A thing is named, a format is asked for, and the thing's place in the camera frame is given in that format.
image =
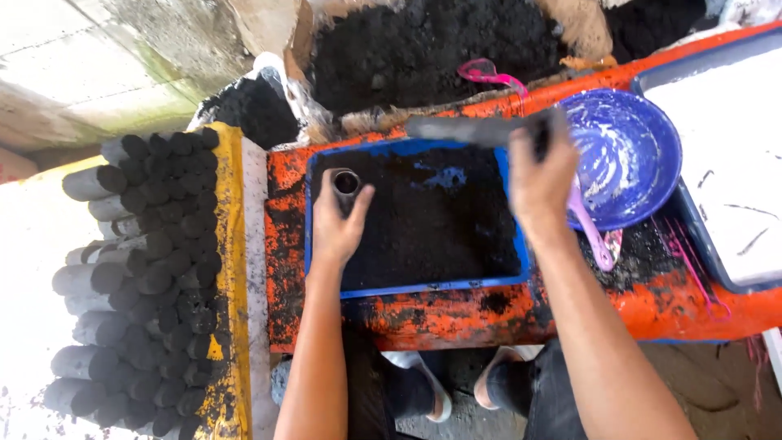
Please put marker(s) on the person's left hand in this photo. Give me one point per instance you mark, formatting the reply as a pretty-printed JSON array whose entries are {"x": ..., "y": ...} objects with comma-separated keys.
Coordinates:
[{"x": 333, "y": 235}]

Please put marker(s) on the person's right hand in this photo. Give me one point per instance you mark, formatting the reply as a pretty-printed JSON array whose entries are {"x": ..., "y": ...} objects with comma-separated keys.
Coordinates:
[{"x": 541, "y": 186}]

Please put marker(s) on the person's right fingers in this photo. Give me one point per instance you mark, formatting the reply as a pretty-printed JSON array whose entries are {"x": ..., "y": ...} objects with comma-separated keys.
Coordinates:
[{"x": 537, "y": 146}]

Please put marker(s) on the grey metal rod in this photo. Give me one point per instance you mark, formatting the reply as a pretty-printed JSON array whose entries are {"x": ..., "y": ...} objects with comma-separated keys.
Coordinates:
[{"x": 464, "y": 129}]

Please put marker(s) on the small metal tube mould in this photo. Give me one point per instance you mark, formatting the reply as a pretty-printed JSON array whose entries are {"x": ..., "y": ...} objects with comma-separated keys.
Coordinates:
[{"x": 346, "y": 183}]

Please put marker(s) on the blue bowl with white paste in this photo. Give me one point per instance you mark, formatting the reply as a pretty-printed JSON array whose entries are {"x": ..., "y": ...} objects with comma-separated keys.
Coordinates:
[{"x": 623, "y": 153}]

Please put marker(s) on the pink plastic scoop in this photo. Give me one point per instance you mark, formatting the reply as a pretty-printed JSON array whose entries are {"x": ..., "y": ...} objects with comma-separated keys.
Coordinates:
[{"x": 489, "y": 73}]

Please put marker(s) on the lilac plastic spoon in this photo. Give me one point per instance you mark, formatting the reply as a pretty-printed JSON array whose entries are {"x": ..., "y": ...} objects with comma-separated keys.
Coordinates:
[{"x": 591, "y": 235}]

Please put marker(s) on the blue plastic tray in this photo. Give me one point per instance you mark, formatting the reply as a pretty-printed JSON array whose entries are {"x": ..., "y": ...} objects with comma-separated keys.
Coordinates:
[{"x": 516, "y": 256}]

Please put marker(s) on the black charcoal powder heap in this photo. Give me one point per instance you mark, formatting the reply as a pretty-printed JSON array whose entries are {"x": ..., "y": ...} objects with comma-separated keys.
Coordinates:
[{"x": 434, "y": 226}]

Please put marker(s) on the large sack of charcoal powder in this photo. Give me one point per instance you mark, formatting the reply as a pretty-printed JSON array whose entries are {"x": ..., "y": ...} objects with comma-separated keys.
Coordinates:
[{"x": 427, "y": 49}]

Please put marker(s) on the dark sack of charcoal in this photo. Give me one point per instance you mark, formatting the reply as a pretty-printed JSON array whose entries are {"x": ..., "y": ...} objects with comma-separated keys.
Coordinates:
[{"x": 653, "y": 24}]

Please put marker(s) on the blue tray of white powder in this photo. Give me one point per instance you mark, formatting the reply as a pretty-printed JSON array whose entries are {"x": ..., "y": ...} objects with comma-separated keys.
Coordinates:
[{"x": 727, "y": 165}]

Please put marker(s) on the person's right sandalled foot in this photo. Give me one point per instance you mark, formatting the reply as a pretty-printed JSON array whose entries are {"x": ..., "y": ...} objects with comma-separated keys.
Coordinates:
[{"x": 501, "y": 376}]

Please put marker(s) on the person's sandalled foot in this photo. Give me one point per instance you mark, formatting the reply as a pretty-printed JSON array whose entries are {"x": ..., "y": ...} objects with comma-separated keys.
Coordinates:
[
  {"x": 427, "y": 385},
  {"x": 501, "y": 376}
]

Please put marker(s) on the person's left sandalled foot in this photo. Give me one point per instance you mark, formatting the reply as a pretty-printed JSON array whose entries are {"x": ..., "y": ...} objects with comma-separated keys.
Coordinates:
[{"x": 427, "y": 385}]

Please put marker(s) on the small sack of charcoal powder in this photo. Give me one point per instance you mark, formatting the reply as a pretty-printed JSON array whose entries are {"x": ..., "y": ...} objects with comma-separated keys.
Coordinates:
[{"x": 256, "y": 107}]

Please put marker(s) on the white speckled plank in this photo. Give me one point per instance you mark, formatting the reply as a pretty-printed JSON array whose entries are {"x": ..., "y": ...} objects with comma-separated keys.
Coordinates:
[{"x": 255, "y": 244}]

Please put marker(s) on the yellow tray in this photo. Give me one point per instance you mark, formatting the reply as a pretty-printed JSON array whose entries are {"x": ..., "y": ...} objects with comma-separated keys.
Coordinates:
[{"x": 231, "y": 244}]

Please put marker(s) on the stack of charcoal briquette cylinders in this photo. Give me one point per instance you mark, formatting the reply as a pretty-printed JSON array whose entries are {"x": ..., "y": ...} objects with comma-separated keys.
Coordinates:
[{"x": 153, "y": 287}]

